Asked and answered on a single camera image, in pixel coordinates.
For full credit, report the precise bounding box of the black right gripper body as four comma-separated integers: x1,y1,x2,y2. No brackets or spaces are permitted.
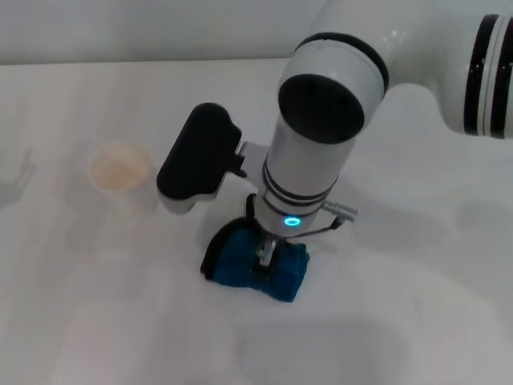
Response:
255,234,289,270

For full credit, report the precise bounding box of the blue rag with black trim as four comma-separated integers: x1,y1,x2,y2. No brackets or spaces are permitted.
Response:
200,193,313,303

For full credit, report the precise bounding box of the white paper cup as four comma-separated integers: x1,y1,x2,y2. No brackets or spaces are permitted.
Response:
88,140,156,214

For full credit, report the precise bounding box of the silver connector with thin cable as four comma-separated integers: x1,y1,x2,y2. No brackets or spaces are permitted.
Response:
295,201,359,241

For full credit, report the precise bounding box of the black and white wrist camera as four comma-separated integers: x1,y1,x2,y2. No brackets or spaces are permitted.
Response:
156,102,244,216

